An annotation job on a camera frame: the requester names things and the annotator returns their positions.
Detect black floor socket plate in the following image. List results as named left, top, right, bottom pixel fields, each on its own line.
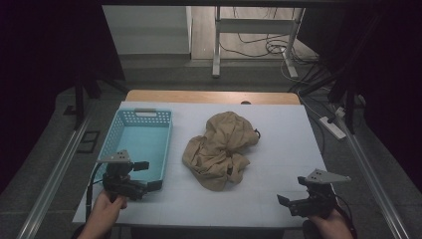
left=77, top=129, right=101, bottom=154

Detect white desk frame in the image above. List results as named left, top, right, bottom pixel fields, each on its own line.
left=212, top=5, right=308, bottom=80

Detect light blue plastic basket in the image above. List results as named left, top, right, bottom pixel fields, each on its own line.
left=96, top=108, right=173, bottom=193

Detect person's left hand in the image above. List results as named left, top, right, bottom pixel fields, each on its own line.
left=78, top=190, right=128, bottom=239

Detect white table mat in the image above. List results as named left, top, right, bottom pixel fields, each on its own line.
left=72, top=101, right=327, bottom=230

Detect white power strip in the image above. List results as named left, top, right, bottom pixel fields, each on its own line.
left=318, top=116, right=347, bottom=140

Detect black metal stand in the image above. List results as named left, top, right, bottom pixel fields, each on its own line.
left=71, top=66, right=130, bottom=130
left=298, top=59, right=369, bottom=135

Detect person's right hand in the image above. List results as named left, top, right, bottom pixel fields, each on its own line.
left=307, top=208, right=354, bottom=239

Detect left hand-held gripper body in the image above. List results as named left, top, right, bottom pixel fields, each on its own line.
left=97, top=149, right=148, bottom=202

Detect tan pants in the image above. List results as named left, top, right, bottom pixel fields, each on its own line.
left=181, top=111, right=262, bottom=192

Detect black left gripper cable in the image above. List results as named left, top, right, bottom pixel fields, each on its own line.
left=85, top=162, right=104, bottom=222

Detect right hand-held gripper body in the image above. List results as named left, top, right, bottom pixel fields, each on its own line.
left=289, top=168, right=352, bottom=218

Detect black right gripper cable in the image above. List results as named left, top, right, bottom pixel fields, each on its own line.
left=334, top=193, right=357, bottom=238

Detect wooden table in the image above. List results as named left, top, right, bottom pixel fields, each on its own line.
left=124, top=89, right=302, bottom=106

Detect black floor cables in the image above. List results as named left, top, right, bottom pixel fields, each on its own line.
left=220, top=6, right=321, bottom=68

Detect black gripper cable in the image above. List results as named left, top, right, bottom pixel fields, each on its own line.
left=85, top=162, right=104, bottom=222
left=334, top=193, right=357, bottom=238

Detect aluminium rail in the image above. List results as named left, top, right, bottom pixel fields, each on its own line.
left=331, top=109, right=411, bottom=239
left=16, top=109, right=94, bottom=239

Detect black curtain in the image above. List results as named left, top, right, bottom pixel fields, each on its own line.
left=0, top=0, right=125, bottom=193
left=298, top=0, right=422, bottom=183

